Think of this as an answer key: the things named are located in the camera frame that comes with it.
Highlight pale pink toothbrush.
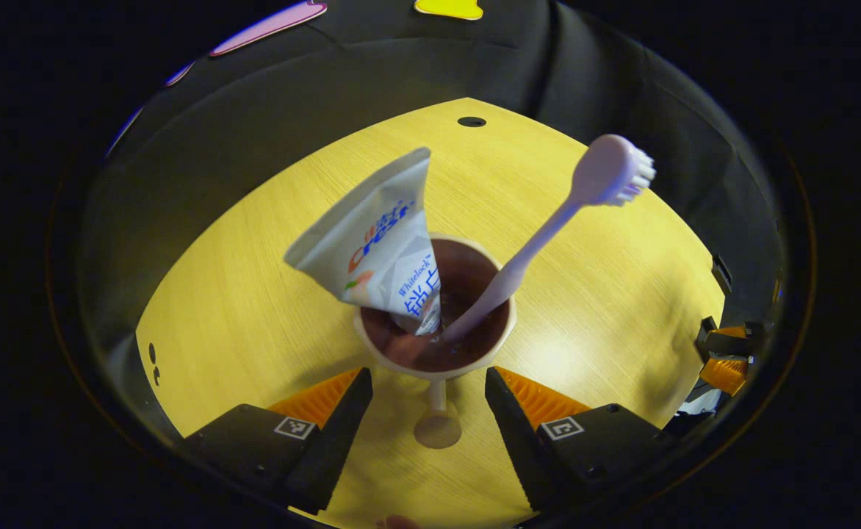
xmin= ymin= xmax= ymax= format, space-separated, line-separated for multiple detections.
xmin=442 ymin=134 xmax=657 ymax=346

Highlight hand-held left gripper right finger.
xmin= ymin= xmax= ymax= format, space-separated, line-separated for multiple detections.
xmin=484 ymin=366 xmax=677 ymax=513

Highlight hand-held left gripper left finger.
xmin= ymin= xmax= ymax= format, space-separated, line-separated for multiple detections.
xmin=177 ymin=366 xmax=374 ymax=515

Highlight black desk clamp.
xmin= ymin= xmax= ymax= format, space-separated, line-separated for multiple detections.
xmin=710 ymin=253 xmax=734 ymax=296

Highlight cream cup with wooden handle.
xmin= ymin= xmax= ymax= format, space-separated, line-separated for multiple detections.
xmin=353 ymin=234 xmax=517 ymax=450

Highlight white toothpaste tube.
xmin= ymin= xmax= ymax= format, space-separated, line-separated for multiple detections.
xmin=284 ymin=146 xmax=442 ymax=337

